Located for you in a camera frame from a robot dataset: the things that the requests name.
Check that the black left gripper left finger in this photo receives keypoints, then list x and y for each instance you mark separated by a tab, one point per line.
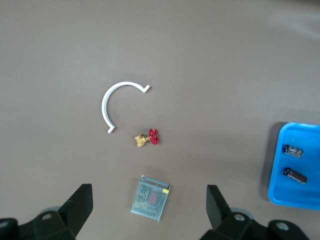
62	222

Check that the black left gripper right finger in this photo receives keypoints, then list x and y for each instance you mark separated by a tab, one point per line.
237	227

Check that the long brown electrolytic capacitor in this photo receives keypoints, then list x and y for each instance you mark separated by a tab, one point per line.
295	175

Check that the small black connector block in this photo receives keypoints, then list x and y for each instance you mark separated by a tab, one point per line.
293	150

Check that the blue plastic tray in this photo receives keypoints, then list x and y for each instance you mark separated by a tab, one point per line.
275	187

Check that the metal mesh power supply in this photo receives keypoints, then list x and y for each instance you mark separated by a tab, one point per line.
148	200

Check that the white curved plastic clamp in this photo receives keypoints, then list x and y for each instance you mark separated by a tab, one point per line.
105	105

